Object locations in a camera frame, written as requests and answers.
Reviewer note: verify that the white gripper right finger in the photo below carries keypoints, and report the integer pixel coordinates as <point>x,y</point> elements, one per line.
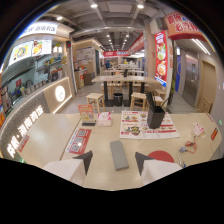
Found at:
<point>156,169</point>

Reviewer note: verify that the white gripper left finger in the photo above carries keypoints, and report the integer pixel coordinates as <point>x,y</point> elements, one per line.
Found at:
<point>68,169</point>

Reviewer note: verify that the black chopsticks holder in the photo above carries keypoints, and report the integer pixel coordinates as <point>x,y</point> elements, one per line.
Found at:
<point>155,116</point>

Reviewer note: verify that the red round sticker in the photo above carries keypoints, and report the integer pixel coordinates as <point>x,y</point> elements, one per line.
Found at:
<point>162,155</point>

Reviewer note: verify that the red QR code sticker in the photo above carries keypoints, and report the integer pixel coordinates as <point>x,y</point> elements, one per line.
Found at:
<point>79,141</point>

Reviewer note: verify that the grey rectangular pad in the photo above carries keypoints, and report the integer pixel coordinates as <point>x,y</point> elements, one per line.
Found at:
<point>119,154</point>

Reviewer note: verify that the printed food menu mat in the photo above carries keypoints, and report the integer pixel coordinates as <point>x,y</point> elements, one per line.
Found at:
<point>146,126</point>

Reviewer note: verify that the small red table sticker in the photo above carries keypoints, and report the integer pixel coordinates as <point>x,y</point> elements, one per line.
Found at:
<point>23,143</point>

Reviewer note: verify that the small white red card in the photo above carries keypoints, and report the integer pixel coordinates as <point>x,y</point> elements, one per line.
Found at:
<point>198,129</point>

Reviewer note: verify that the orange acrylic sign stand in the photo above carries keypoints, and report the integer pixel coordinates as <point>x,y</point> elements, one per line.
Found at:
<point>86,112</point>

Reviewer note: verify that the wooden stool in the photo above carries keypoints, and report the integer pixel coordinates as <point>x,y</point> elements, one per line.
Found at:
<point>95,101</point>
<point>138,100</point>

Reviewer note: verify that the round white logo light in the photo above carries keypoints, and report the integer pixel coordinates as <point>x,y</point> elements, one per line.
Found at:
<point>60,93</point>

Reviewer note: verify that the black trash bin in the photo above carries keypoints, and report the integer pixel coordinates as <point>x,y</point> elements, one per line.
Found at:
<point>118,99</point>

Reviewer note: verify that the long wooden dining table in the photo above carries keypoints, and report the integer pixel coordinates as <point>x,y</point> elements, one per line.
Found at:
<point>126,80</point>

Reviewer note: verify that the red food poster banner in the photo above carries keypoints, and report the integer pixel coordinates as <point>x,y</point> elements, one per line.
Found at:
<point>161,58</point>

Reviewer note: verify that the illuminated menu board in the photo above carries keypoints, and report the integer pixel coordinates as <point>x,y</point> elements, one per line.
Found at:
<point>30,50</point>

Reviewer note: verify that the red shop sign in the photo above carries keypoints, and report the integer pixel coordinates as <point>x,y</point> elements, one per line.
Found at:
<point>182,25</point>

